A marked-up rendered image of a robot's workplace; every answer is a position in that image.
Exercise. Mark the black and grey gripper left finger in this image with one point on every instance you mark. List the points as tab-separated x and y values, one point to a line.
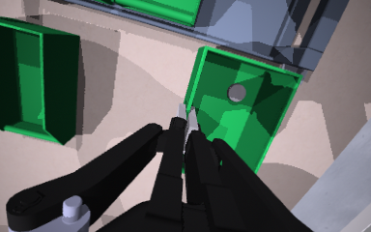
73	202

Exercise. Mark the dark grey metal shelf rack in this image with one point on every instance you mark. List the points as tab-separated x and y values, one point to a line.
258	27

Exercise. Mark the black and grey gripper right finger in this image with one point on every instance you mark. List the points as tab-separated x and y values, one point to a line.
252	206

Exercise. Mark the grey metal disc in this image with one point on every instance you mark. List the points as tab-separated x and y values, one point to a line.
236	92

